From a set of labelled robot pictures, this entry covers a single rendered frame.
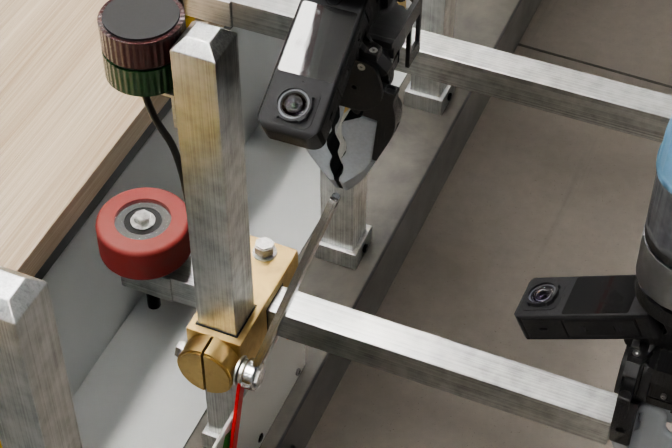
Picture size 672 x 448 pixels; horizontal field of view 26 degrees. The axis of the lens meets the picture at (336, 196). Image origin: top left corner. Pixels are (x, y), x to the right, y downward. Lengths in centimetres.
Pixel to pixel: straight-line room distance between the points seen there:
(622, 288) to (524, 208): 145
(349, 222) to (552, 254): 106
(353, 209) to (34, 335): 60
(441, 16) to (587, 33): 136
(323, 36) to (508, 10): 81
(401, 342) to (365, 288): 26
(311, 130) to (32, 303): 23
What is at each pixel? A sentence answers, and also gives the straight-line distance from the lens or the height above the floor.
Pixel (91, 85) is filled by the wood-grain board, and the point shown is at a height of 90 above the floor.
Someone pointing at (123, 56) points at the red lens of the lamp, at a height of 115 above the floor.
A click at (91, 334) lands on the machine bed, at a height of 66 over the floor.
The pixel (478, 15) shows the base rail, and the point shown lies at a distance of 177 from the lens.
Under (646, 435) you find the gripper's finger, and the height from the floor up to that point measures 87.
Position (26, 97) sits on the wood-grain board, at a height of 90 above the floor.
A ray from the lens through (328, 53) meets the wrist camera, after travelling 98.
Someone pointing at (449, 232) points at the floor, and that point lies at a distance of 247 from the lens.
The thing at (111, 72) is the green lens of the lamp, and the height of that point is 113.
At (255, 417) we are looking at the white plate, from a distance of 129.
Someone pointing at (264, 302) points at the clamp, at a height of 87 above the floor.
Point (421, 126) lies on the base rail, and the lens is 161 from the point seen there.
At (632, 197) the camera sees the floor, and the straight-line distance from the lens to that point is 257.
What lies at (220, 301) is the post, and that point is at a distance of 116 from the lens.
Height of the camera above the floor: 179
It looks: 45 degrees down
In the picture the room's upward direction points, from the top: straight up
